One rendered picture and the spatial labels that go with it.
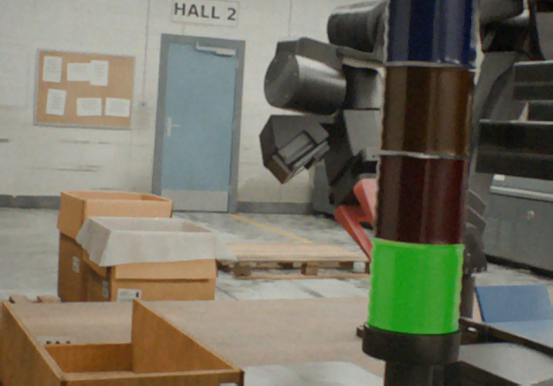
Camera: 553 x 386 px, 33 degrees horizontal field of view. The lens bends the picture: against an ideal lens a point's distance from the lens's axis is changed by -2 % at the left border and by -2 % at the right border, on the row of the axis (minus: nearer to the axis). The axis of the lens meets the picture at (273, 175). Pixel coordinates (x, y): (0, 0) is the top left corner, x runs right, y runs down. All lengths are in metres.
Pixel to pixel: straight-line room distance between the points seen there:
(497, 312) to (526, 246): 7.47
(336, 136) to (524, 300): 0.27
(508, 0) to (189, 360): 0.59
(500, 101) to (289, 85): 0.30
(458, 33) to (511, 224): 8.03
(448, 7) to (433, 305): 0.12
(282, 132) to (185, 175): 10.87
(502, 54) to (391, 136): 0.76
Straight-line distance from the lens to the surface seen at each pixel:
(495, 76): 1.10
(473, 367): 0.61
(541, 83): 0.65
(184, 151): 11.73
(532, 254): 8.14
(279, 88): 0.90
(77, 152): 11.46
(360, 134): 0.90
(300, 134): 0.89
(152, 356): 0.79
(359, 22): 0.94
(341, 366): 0.84
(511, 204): 8.39
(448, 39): 0.37
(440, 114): 0.36
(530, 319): 0.76
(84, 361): 0.84
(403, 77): 0.37
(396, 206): 0.37
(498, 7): 1.08
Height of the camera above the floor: 1.13
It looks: 3 degrees down
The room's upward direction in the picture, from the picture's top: 3 degrees clockwise
